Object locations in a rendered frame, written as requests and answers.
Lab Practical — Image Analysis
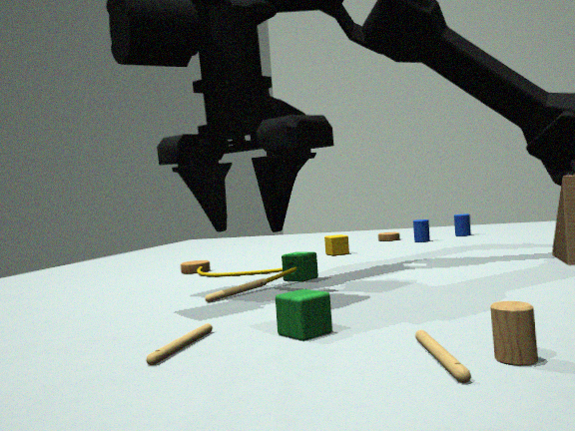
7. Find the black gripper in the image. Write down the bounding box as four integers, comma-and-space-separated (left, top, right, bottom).
157, 61, 333, 232

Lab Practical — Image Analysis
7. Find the yellow string with wooden stick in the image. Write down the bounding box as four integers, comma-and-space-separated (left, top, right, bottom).
198, 266, 296, 302

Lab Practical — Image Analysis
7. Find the blue cylinder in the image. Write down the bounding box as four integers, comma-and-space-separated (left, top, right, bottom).
454, 215, 470, 236
413, 219, 430, 242

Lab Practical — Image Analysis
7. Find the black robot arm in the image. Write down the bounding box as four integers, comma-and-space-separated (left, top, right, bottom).
106, 0, 575, 186

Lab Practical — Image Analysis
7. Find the orange round disc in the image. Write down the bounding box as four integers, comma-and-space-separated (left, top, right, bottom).
378, 232, 400, 241

